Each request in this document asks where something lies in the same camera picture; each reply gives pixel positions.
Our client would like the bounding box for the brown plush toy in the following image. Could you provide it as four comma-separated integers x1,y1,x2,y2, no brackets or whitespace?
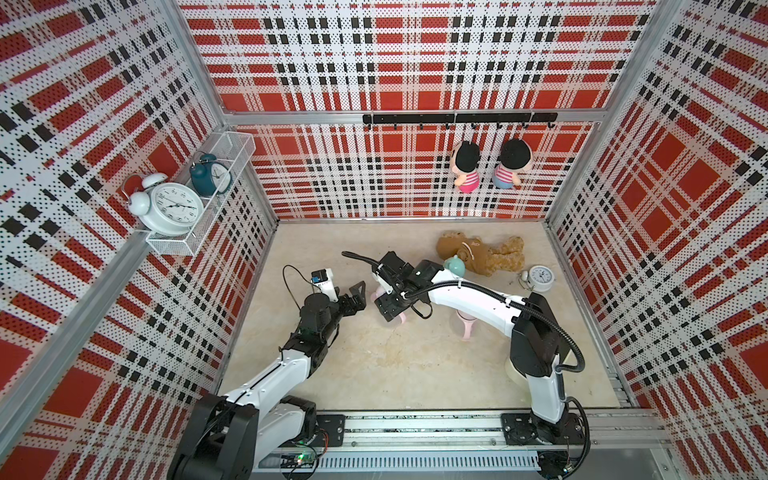
436,232,525,276

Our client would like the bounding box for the small white alarm clock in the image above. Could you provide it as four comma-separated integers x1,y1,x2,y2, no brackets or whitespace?
519,265,556,293

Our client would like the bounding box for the white bin green inside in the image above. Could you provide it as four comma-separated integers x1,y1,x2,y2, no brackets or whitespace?
504,358,530,392

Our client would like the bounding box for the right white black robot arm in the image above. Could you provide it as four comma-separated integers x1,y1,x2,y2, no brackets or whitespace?
372,251,574,445

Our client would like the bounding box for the black hook rail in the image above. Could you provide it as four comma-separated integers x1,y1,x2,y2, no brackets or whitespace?
362,112,559,127

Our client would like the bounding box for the doll with pink dress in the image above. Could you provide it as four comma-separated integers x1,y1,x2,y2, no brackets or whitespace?
450,140,480,194

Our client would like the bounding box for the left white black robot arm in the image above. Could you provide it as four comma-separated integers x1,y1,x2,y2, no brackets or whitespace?
167,281,367,479

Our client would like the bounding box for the green circuit board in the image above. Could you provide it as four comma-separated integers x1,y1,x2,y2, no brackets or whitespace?
277,452,318,470

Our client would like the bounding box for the teal alarm clock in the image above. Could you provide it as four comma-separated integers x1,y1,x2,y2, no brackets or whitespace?
189,153,233,197

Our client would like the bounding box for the large white alarm clock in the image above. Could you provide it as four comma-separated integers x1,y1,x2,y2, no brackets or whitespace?
128,173,204,237

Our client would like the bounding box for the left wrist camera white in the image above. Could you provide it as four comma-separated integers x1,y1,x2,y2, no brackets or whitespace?
311,268,338,302

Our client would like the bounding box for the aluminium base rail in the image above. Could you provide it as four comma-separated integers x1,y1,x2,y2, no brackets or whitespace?
249,408,683,479

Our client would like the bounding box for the white wire wall shelf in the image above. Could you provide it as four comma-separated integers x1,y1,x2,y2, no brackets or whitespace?
142,131,258,257

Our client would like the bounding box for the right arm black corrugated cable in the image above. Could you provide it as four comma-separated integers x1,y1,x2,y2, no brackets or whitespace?
341,250,592,475

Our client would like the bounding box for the pink bottle handle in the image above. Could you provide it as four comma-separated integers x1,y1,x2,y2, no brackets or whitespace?
456,311,477,341
370,286,407,324

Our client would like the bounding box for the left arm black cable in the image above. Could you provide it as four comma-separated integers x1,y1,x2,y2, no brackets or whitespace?
281,263,316,313

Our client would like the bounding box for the doll with striped shirt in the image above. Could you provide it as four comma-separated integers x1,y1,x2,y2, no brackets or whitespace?
492,139,532,189

